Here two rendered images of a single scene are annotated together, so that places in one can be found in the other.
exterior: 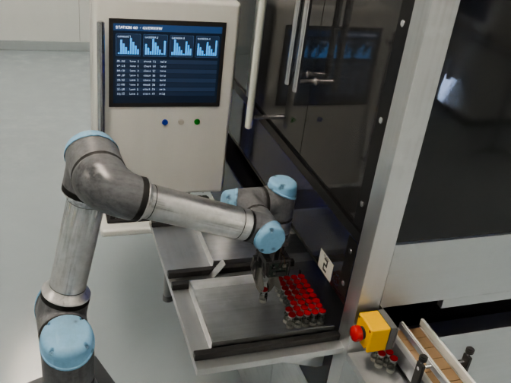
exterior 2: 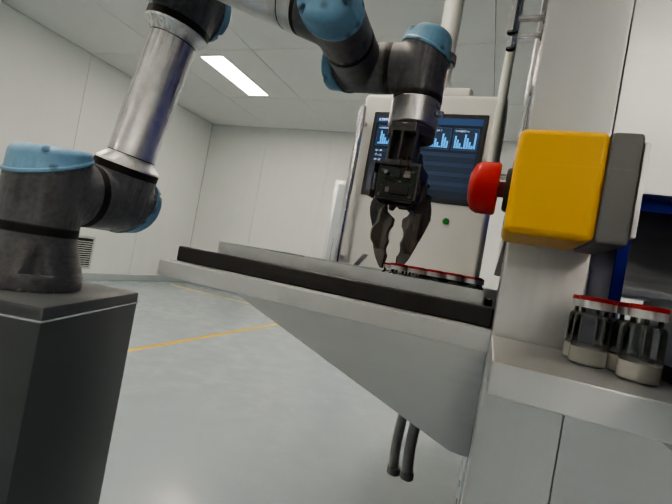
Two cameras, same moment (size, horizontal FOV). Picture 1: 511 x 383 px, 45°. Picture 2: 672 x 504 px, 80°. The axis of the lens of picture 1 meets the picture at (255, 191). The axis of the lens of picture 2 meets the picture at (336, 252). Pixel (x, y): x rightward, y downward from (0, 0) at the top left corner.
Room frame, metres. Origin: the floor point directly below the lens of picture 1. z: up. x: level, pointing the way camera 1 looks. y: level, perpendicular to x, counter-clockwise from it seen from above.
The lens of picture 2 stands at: (0.88, -0.43, 0.92)
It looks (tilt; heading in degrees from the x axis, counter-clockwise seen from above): 1 degrees up; 43
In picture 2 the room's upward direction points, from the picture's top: 10 degrees clockwise
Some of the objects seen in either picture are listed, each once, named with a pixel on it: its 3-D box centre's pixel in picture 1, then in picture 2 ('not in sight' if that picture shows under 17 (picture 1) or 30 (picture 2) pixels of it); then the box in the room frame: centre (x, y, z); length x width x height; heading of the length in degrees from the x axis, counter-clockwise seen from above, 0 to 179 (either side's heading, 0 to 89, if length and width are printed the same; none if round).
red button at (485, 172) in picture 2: (358, 333); (493, 188); (1.18, -0.30, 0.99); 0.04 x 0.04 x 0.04; 22
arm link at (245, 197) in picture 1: (246, 206); (357, 62); (1.32, 0.02, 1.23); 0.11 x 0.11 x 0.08; 25
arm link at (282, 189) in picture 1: (279, 198); (420, 68); (1.38, -0.06, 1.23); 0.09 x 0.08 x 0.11; 115
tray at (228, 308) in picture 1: (258, 307); (363, 279); (1.35, -0.05, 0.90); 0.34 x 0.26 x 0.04; 112
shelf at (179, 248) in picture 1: (247, 277); (399, 297); (1.52, -0.01, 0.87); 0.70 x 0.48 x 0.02; 22
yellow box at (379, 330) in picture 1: (374, 330); (559, 195); (1.19, -0.34, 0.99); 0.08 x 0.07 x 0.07; 112
